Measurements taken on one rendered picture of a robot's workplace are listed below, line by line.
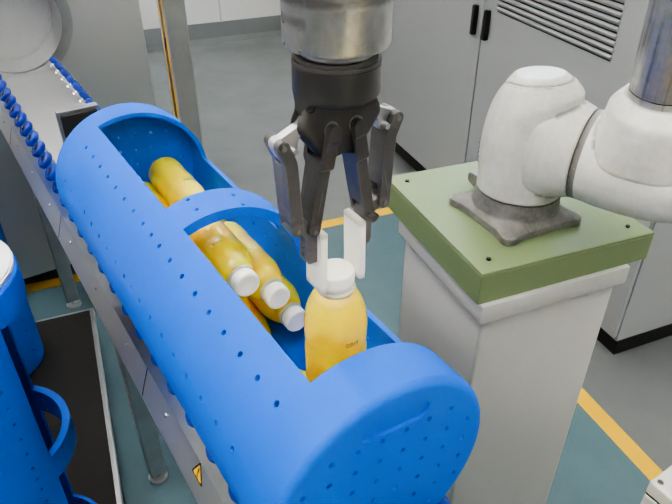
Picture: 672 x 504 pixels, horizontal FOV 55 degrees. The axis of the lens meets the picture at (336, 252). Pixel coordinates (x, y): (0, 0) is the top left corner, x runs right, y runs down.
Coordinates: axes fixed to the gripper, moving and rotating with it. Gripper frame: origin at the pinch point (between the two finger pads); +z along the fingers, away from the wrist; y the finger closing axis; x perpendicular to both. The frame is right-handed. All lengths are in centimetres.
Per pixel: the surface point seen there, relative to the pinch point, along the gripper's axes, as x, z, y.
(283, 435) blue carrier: 6.6, 14.2, 10.4
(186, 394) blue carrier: -10.8, 21.9, 14.5
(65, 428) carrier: -63, 72, 27
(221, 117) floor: -331, 133, -124
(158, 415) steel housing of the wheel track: -33, 48, 14
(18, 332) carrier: -138, 101, 30
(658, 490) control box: 27.7, 23.9, -23.5
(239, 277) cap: -23.1, 17.5, 1.0
